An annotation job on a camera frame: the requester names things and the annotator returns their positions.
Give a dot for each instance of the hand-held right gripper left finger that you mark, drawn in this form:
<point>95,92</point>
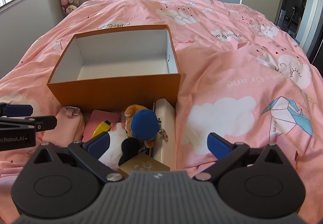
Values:
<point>97,144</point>

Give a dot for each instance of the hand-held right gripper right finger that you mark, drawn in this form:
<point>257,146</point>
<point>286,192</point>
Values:
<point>217,147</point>

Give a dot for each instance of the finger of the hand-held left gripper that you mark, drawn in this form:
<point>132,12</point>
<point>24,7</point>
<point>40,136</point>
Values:
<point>19,110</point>
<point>43,123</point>

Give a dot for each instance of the yellow plastic tool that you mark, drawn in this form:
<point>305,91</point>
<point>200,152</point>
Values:
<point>99,129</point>

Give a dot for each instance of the white black plush toy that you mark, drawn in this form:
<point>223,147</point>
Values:
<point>113,148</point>

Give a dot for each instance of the pink rectangular case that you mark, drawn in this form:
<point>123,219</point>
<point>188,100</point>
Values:
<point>101,114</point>

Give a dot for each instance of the small tan gift box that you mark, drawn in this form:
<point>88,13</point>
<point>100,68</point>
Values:
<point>143,163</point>

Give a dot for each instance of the cream white long box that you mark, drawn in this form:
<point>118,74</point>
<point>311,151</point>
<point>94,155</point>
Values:
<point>166,138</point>

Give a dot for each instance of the orange cardboard box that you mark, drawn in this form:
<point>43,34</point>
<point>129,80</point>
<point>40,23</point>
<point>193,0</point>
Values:
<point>113,93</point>

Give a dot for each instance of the pink printed blanket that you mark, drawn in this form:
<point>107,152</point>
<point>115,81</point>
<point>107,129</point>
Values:
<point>227,62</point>

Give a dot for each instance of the dark chair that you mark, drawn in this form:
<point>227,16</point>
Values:
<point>295,16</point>

